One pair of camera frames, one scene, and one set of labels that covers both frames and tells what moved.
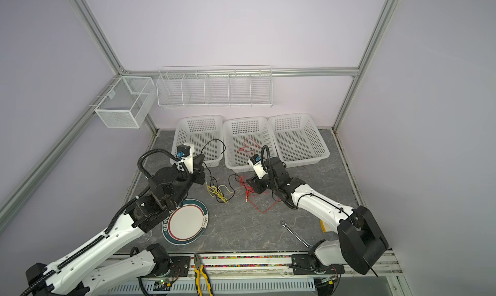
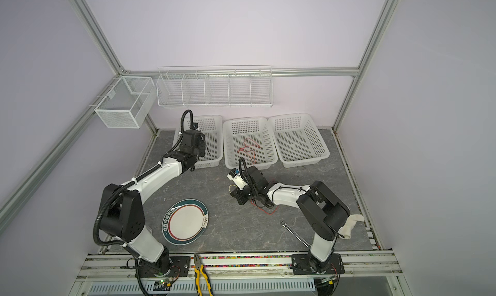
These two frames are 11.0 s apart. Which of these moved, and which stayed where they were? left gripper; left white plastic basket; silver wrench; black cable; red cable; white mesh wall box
Moved: left gripper; black cable
Stayed: left white plastic basket; white mesh wall box; red cable; silver wrench
